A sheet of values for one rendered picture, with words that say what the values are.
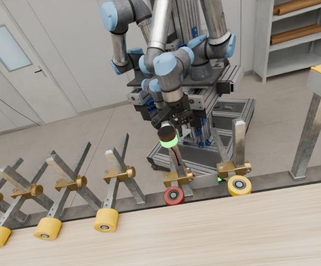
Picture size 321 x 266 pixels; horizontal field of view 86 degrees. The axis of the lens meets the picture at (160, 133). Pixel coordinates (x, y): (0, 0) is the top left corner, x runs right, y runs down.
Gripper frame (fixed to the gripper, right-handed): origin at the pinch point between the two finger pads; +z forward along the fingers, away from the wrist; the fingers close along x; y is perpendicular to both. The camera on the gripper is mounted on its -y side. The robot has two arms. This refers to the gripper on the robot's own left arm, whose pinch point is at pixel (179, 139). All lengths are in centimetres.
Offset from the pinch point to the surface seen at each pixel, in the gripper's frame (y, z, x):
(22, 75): -167, -7, 347
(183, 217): -13.3, 10.6, -26.0
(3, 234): -82, 6, 1
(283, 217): 13.8, 10.6, -40.6
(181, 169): -4.9, 8.4, -8.6
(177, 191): -10.8, 10.3, -16.0
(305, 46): 288, 75, 157
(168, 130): -5.8, -16.0, -11.4
